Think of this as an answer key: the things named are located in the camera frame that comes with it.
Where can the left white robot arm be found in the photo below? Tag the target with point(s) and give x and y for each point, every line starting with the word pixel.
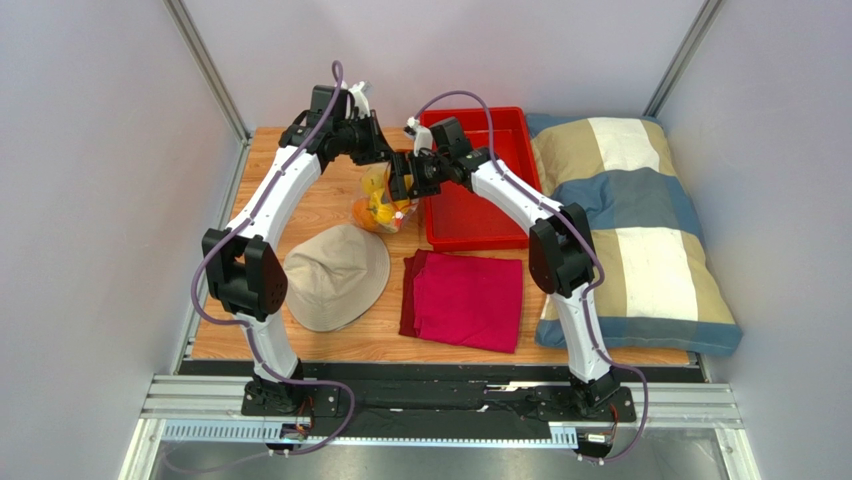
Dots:
pixel 240 261

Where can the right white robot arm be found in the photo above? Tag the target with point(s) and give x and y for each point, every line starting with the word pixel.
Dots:
pixel 561 257

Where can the clear zip top bag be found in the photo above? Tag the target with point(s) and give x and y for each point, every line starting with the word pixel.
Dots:
pixel 384 230

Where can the aluminium frame rail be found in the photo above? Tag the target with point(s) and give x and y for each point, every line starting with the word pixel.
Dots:
pixel 208 408

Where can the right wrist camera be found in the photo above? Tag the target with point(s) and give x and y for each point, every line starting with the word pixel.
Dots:
pixel 420 135

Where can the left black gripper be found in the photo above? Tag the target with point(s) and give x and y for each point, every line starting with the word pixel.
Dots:
pixel 380 150

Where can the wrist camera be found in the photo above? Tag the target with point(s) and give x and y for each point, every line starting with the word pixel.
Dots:
pixel 359 100
pixel 420 135

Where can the magenta folded cloth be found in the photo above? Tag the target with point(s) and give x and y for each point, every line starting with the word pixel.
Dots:
pixel 467 301

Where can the yellow fake pear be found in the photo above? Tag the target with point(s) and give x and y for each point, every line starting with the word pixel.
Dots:
pixel 374 185

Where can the plaid pillow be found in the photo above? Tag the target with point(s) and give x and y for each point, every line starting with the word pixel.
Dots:
pixel 658 291

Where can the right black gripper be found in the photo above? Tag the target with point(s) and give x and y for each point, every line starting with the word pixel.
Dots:
pixel 406 176

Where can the orange fake fruit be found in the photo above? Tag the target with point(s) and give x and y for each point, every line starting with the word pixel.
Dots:
pixel 363 217

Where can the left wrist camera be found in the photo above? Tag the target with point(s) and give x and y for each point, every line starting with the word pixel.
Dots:
pixel 359 100

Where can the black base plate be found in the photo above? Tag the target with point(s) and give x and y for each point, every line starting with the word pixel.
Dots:
pixel 440 410

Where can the beige bucket hat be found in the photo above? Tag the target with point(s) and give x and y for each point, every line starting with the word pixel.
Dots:
pixel 335 277

